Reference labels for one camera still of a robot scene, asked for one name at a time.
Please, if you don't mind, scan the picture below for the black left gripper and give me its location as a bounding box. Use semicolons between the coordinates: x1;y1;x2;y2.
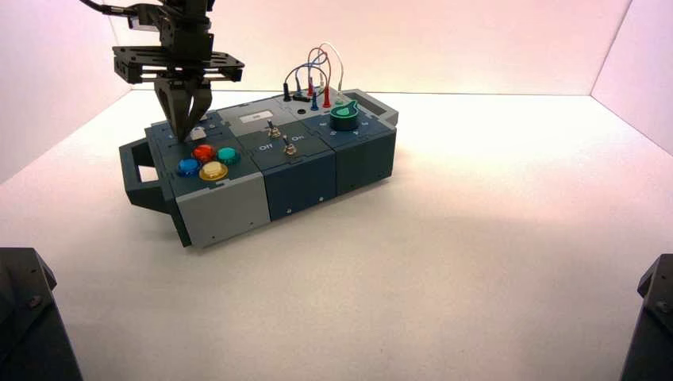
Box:
112;20;245;143

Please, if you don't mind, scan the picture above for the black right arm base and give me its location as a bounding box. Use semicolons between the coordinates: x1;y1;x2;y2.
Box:
620;253;673;381

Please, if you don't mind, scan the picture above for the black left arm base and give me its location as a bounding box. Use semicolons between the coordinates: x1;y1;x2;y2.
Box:
0;247;84;381

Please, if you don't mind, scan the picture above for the red push button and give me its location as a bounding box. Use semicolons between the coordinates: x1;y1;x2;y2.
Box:
191;144;217;164

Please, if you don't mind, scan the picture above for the blue push button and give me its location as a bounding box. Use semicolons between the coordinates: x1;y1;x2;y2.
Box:
175;157;203;179

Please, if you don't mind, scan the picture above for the teal push button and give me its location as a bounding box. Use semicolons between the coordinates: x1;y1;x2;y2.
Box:
215;146;241;166

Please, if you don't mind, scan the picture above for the yellow push button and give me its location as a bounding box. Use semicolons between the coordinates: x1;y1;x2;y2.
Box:
198;160;229;183

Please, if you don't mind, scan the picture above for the blue grey control box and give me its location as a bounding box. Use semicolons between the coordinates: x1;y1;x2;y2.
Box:
119;88;399;249

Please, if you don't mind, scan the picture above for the green rotary knob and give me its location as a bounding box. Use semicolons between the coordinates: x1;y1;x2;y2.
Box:
329;99;361;133

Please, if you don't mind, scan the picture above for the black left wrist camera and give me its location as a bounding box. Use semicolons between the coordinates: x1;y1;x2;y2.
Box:
125;4;169;32

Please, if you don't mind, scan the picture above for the black jumper cable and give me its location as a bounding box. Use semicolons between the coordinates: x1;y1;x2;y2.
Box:
283;63;317;103

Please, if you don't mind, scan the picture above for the blue jumper cable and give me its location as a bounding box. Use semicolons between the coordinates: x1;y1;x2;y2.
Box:
294;57;327;111

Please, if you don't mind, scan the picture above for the black left camera cable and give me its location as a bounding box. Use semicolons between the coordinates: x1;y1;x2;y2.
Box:
79;0;133;16

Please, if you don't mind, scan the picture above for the red jumper cable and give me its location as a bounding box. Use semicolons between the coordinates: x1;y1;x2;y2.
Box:
306;47;333;110

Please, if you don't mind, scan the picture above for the white jumper cable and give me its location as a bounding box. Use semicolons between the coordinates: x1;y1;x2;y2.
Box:
317;41;347;103

